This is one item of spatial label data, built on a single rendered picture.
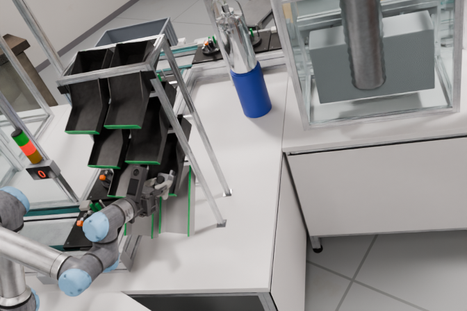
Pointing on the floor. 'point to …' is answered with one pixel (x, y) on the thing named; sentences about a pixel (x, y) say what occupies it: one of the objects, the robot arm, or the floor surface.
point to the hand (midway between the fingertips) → (163, 179)
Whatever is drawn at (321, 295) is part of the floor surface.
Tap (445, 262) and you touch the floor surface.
